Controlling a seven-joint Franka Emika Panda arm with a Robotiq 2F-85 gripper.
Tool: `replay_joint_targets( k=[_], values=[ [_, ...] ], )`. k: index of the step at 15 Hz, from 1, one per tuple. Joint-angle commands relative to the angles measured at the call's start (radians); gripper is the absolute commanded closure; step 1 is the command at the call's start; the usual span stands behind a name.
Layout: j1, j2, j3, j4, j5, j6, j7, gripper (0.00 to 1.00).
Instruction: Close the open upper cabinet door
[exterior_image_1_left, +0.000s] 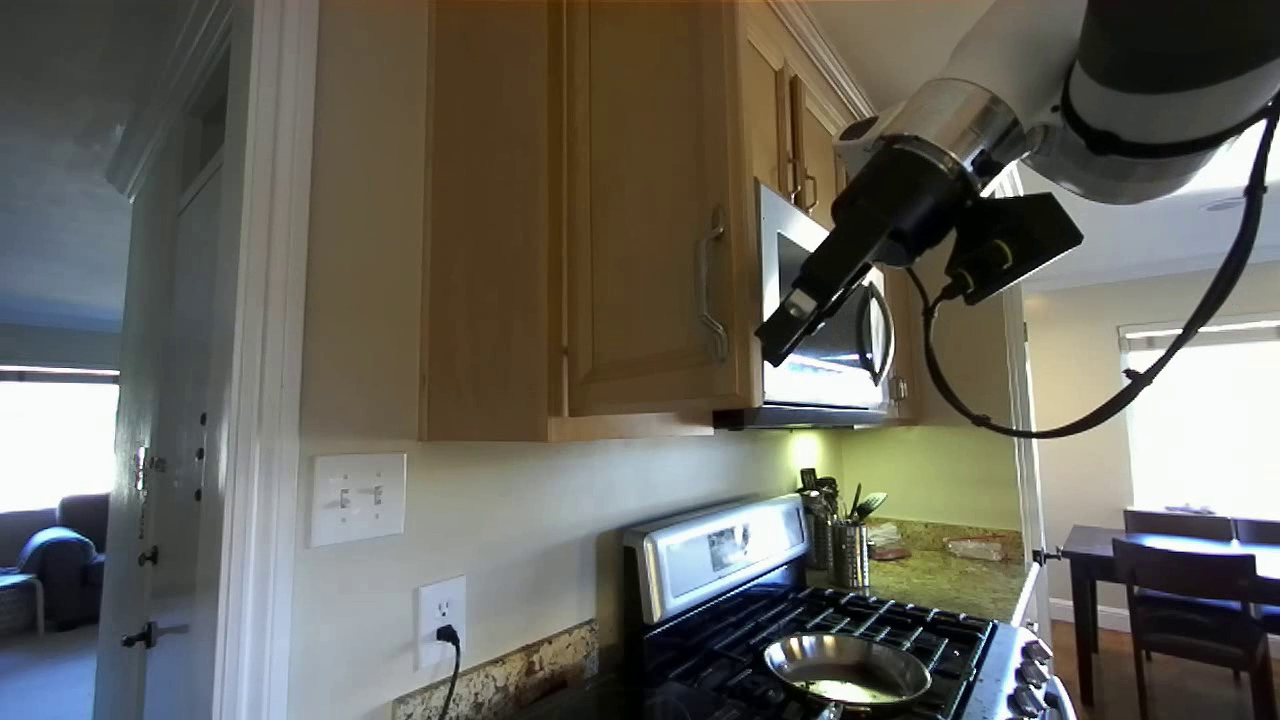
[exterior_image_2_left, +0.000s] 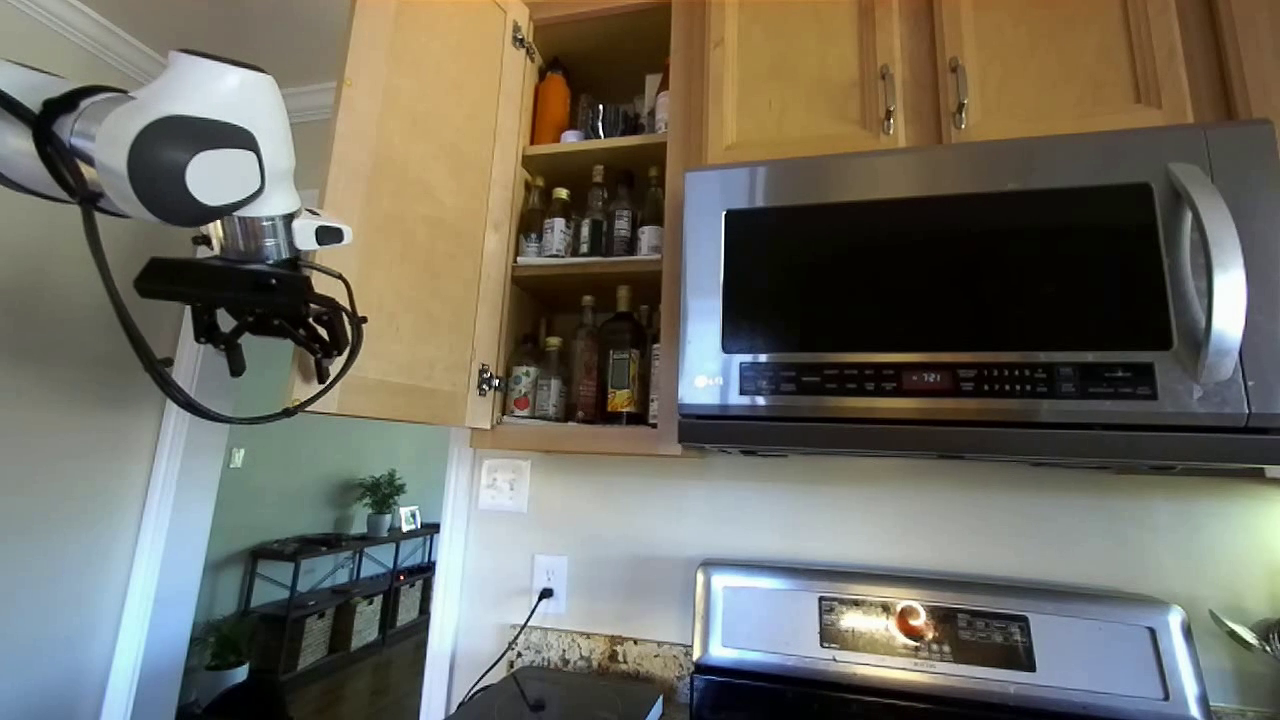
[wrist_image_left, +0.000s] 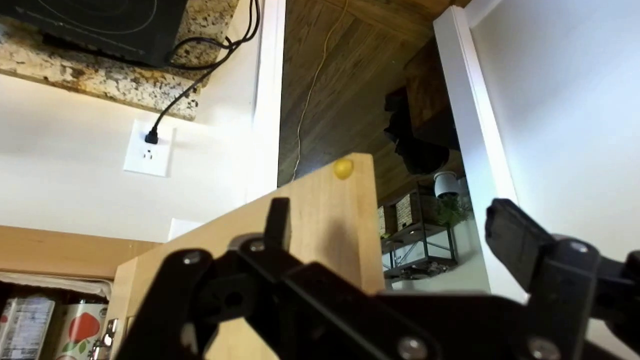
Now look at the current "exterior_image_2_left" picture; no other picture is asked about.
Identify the small clear bottle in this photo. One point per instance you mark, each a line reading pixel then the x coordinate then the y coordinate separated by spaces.
pixel 555 387

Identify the stainless steel microwave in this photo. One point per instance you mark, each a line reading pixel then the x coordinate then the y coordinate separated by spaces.
pixel 934 280

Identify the small potted plant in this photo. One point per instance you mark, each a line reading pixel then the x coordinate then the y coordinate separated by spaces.
pixel 383 496

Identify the metal door hinge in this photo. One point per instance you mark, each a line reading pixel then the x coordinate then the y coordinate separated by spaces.
pixel 520 42
pixel 489 380

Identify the granite backsplash strip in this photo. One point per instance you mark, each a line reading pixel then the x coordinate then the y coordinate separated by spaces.
pixel 615 652

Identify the red label sauce bottle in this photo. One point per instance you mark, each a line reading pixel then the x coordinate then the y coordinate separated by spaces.
pixel 520 390

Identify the black storage shelf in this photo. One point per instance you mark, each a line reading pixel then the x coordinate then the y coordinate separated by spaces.
pixel 333 603

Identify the dark bottle white label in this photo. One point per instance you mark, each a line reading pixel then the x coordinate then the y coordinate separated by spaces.
pixel 651 223

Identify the metal utensil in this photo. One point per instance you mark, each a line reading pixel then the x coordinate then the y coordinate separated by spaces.
pixel 1243 631

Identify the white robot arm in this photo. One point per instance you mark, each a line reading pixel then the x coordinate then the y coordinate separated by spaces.
pixel 201 121

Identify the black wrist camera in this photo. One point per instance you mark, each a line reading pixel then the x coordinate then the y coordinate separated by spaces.
pixel 201 280

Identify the dark bottle yellow label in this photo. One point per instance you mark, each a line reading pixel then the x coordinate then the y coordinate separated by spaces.
pixel 624 364

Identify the white light switch plate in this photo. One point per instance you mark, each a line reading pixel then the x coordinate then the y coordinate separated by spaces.
pixel 507 485

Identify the orange plastic bottle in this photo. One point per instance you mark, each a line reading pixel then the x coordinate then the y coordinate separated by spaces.
pixel 555 106

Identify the closed wooden cabinet door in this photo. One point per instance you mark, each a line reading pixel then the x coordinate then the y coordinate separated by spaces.
pixel 785 82
pixel 1065 65

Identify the clear bottle white label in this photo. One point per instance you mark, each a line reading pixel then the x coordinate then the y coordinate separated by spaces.
pixel 557 227
pixel 528 227

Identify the white door frame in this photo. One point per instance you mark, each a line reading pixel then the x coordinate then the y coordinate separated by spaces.
pixel 446 603

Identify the black round appliance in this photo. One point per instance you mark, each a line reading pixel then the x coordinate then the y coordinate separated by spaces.
pixel 574 697

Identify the white carton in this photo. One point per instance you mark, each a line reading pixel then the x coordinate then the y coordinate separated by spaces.
pixel 652 106

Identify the brown glass bottle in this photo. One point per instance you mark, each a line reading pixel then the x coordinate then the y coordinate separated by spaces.
pixel 586 364

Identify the small glass jar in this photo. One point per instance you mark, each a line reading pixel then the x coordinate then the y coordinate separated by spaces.
pixel 603 121

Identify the light wood cabinet door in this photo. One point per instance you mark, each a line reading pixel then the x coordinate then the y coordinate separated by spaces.
pixel 412 201

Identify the light wood upper cabinet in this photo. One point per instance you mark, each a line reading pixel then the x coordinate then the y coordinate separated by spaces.
pixel 586 274

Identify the dark glass bottle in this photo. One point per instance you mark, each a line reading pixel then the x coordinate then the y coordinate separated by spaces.
pixel 623 223
pixel 592 215

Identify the green floor plant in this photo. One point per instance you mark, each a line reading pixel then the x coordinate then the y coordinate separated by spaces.
pixel 224 652

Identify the stainless steel stove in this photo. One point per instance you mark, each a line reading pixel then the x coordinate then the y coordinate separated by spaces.
pixel 775 643

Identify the white wall outlet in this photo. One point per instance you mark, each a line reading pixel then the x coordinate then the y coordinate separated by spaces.
pixel 548 581

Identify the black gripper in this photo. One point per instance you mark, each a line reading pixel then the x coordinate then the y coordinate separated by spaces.
pixel 255 323

